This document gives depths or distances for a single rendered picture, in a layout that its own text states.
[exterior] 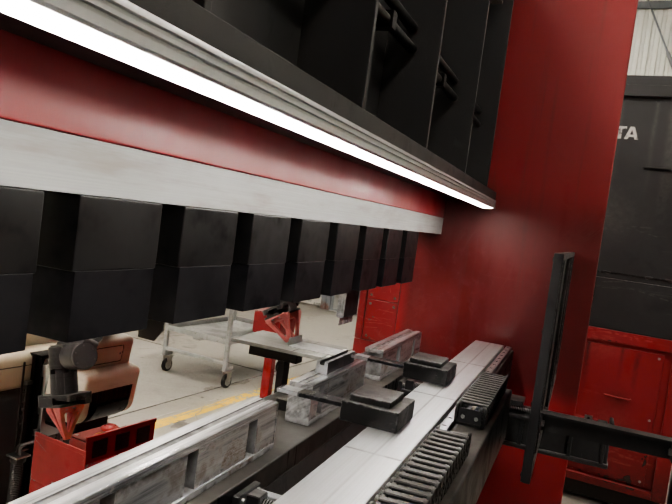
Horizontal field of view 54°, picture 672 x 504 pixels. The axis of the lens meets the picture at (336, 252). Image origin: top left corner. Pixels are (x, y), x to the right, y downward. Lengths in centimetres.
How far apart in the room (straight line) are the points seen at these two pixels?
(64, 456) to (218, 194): 76
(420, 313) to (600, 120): 94
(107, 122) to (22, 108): 12
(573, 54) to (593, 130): 28
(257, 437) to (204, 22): 88
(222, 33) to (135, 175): 26
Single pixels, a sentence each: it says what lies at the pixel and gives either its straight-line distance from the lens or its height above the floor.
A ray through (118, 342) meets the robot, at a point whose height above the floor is 88.
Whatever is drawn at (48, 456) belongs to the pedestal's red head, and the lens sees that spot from 159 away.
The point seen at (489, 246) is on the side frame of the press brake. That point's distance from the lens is 250.
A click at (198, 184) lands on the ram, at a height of 137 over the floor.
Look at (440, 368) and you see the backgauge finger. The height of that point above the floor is 102.
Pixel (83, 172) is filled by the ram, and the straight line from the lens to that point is 77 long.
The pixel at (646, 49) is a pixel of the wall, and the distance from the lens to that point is 895.
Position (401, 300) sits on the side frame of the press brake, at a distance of 257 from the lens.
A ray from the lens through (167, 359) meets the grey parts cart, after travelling 531.
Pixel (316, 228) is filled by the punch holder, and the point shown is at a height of 132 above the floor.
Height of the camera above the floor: 135
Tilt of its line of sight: 3 degrees down
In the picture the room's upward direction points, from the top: 8 degrees clockwise
